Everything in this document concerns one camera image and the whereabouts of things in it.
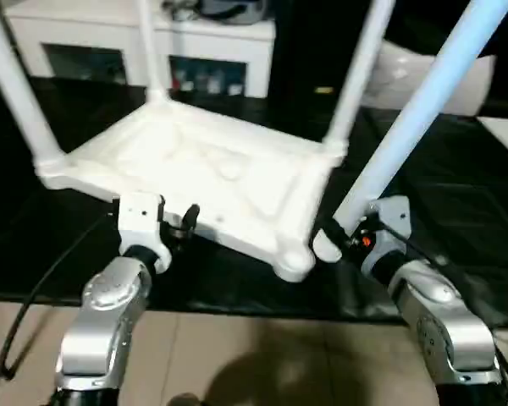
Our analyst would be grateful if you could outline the dark items on cabinet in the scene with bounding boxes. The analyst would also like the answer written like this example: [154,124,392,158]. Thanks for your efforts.
[159,0,273,24]

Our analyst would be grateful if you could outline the black table mat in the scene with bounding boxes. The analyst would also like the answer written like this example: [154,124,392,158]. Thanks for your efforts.
[0,74,508,326]

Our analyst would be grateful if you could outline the white flat board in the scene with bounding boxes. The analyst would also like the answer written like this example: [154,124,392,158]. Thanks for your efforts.
[478,113,508,167]

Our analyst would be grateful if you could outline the grey cushion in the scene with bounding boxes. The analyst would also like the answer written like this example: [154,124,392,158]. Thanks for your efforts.
[359,38,500,117]

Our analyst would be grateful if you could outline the white plastic table leg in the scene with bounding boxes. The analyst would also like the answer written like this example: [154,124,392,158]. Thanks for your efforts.
[135,0,173,107]
[311,0,508,264]
[0,0,63,167]
[323,0,397,158]

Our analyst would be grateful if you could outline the white glass-door cabinet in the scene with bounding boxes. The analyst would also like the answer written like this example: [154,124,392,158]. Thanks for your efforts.
[0,0,277,99]

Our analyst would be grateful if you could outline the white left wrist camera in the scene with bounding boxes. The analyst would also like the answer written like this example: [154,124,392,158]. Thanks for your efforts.
[113,192,173,256]

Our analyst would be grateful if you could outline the white plastic table top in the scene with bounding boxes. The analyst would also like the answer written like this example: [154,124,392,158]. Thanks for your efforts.
[36,99,351,283]

